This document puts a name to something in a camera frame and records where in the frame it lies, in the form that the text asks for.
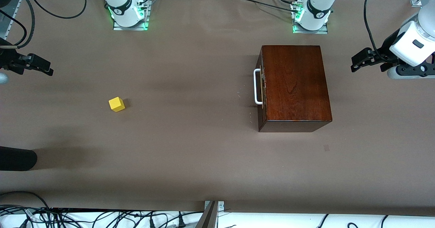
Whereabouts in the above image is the silver corner bracket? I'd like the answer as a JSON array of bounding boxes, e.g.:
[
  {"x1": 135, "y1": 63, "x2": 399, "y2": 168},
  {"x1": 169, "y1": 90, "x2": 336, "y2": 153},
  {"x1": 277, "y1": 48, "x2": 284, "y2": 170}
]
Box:
[{"x1": 204, "y1": 201, "x2": 225, "y2": 212}]

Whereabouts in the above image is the dark grey metal beam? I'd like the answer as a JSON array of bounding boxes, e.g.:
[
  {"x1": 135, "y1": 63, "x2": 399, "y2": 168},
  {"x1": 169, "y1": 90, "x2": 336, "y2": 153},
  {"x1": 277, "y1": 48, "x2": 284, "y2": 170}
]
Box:
[{"x1": 196, "y1": 201, "x2": 219, "y2": 228}]

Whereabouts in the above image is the brown table cover sheet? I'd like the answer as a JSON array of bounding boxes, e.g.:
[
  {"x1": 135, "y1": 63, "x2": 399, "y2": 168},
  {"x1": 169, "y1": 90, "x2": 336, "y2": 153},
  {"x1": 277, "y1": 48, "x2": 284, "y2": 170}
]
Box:
[{"x1": 0, "y1": 0, "x2": 435, "y2": 216}]

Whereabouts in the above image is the dark brown wooden drawer cabinet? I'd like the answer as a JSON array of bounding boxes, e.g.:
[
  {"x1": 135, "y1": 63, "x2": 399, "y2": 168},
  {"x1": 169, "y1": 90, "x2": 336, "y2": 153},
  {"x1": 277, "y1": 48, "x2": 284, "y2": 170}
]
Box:
[{"x1": 258, "y1": 45, "x2": 333, "y2": 133}]

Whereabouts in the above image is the yellow cube block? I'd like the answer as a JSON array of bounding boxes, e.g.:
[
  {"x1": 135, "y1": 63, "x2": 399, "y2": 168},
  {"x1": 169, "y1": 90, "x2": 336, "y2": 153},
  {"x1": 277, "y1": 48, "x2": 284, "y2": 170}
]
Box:
[{"x1": 109, "y1": 97, "x2": 125, "y2": 112}]

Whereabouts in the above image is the light wood drawer white handle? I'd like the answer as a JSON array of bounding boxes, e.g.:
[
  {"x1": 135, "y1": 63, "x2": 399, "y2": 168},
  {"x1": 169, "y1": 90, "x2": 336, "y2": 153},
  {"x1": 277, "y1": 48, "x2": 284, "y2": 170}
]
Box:
[{"x1": 254, "y1": 48, "x2": 266, "y2": 120}]

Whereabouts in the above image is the black cylinder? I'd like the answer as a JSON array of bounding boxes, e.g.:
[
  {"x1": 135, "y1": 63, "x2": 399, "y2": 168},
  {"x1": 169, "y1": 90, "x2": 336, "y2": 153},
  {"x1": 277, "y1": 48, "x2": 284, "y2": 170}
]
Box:
[{"x1": 0, "y1": 146, "x2": 38, "y2": 171}]

